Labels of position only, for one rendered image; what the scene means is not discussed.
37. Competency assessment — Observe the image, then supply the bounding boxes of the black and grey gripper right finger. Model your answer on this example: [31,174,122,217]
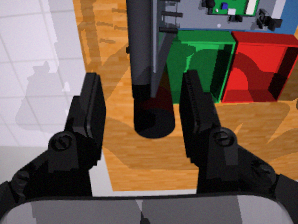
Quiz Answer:
[179,70,298,224]

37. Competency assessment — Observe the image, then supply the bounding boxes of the green circuit board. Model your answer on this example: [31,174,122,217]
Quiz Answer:
[212,0,259,16]

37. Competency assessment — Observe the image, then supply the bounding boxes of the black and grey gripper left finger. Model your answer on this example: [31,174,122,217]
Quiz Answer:
[0,72,106,220]

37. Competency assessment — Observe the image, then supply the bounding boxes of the green open-top bin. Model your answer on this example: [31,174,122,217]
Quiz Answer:
[166,30,236,104]

